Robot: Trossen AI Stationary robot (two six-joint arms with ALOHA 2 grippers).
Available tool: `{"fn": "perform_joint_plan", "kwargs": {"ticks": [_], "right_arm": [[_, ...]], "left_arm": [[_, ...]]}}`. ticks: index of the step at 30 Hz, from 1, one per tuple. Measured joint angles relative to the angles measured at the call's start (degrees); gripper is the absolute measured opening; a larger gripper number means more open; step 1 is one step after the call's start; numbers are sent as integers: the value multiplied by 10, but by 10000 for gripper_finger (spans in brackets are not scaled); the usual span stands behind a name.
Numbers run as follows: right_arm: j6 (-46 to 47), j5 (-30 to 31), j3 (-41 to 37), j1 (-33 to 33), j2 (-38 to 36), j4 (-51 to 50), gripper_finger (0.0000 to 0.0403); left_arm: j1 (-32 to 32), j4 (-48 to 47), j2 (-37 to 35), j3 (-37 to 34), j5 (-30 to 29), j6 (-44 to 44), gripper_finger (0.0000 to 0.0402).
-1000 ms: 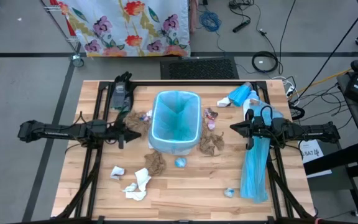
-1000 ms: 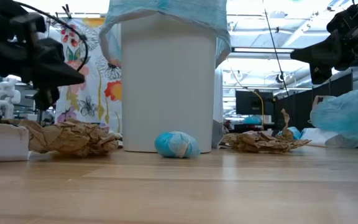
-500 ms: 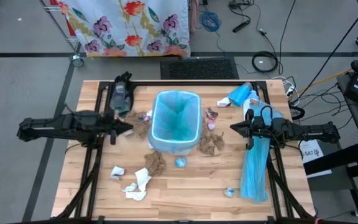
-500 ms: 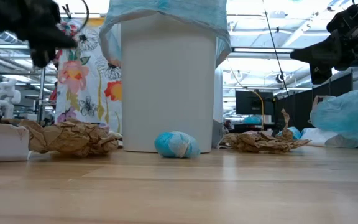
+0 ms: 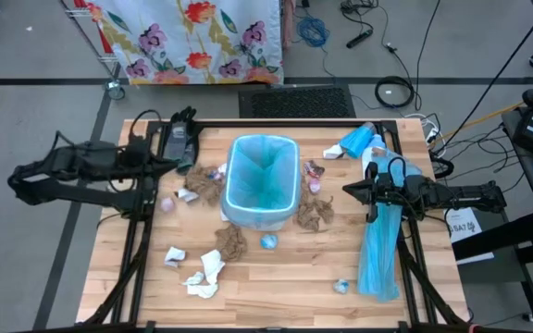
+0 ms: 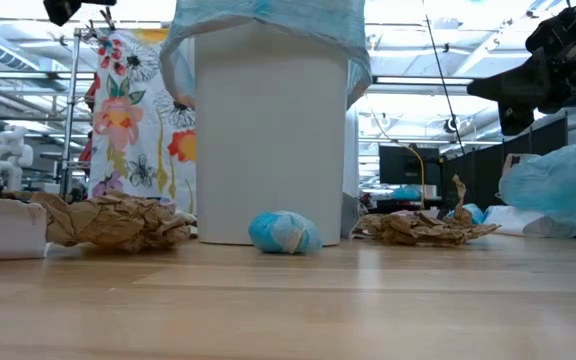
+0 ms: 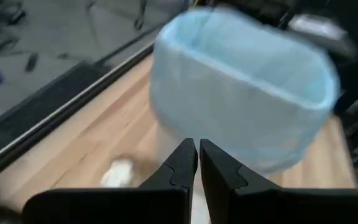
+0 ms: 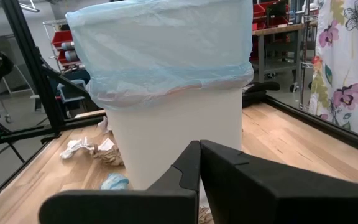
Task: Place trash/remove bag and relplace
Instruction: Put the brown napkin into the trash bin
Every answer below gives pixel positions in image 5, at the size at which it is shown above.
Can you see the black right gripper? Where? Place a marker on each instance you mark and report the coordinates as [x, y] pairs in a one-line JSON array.
[[389, 192]]

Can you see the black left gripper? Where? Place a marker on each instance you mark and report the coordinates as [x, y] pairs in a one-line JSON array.
[[139, 157]]

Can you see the pink ball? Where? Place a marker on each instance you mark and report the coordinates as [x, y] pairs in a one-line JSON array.
[[167, 205]]

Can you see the brown paper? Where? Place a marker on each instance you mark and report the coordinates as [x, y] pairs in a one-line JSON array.
[[308, 215], [202, 182], [231, 242]]

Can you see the pink wrapper piece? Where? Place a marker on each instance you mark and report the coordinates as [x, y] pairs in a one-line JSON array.
[[314, 186]]

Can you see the small colourful wrapper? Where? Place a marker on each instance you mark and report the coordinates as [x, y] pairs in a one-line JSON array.
[[215, 175]]

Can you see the printed wrapper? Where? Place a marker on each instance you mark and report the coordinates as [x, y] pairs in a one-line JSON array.
[[313, 169]]

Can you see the small blue white ball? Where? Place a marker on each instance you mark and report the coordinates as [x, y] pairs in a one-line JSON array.
[[341, 287]]

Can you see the large blue white ball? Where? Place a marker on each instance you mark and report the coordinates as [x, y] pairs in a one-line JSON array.
[[269, 242]]

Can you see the white plastic trash bin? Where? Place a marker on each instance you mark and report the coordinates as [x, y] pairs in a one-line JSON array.
[[257, 225]]

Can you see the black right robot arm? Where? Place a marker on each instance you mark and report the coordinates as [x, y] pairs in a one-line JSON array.
[[461, 196]]

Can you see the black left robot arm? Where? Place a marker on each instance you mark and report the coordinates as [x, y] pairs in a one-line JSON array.
[[63, 162]]

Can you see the white flat bag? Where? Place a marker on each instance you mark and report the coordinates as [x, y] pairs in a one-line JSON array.
[[369, 162]]

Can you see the loose blue trash bag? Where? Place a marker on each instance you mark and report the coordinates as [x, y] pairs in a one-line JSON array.
[[380, 250]]

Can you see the metal rack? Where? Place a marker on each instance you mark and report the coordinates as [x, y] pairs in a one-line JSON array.
[[115, 90]]

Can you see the white power strip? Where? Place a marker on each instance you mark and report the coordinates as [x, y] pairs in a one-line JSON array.
[[432, 134]]

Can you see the white printed paper sheet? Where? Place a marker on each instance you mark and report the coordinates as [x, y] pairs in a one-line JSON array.
[[463, 226]]

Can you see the black floor mat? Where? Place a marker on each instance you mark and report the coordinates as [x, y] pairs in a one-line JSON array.
[[294, 102]]

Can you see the floral cloth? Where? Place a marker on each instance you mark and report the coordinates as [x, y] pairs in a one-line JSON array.
[[178, 37]]

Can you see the black power strip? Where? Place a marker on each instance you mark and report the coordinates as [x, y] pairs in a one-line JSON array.
[[359, 39]]

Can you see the grey side table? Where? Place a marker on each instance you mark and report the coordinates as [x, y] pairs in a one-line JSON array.
[[532, 171]]

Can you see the black rig frame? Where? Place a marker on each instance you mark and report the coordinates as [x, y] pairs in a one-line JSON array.
[[144, 259]]

